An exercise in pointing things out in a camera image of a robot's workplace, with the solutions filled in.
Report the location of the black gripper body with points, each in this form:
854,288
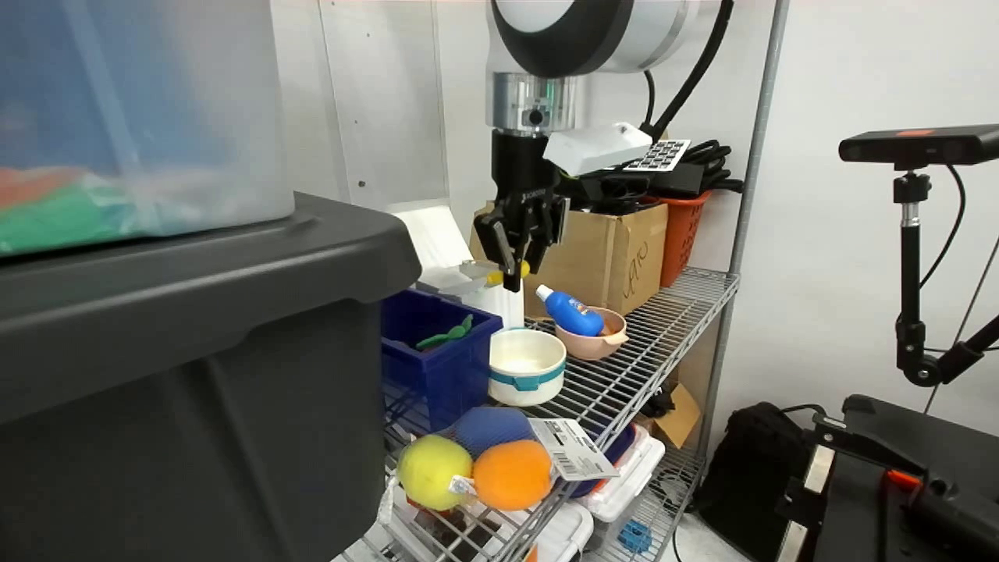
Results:
518,167

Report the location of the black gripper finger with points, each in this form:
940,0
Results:
543,228
499,244

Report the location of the small yellow ball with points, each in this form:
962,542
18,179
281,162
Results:
521,268

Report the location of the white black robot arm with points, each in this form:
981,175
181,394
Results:
582,31

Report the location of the orange bin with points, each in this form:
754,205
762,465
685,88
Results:
683,238

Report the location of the white pot teal band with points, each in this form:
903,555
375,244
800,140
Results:
525,389

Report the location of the blue storage bin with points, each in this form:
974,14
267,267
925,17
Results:
440,379

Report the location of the orange plush ball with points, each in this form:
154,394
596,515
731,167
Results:
509,475

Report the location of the yellow plush ball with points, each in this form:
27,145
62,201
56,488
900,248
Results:
432,468

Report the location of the dark grey storage tote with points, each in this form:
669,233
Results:
187,416

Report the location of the clear plastic bin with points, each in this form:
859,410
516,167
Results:
157,104

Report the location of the white open box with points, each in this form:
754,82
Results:
447,250

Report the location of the brown cardboard box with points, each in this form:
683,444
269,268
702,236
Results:
603,259

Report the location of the blue bottle white cap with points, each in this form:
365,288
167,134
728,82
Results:
572,309

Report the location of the green toy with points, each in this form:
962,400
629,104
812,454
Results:
447,336

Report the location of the grey grid keyboard panel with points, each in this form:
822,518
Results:
660,158

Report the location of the white printed card tag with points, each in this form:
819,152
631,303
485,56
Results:
570,446

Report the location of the small open cardboard box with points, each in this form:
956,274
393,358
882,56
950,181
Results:
683,416

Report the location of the white lidded container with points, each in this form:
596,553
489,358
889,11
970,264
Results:
629,486

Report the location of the black backpack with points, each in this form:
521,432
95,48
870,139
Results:
749,468

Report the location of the blue spool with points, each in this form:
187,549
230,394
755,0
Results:
635,537

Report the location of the black cart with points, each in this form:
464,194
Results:
916,446

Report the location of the black camera stand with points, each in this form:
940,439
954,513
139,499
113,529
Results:
908,268

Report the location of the black camera bar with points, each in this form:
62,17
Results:
916,145

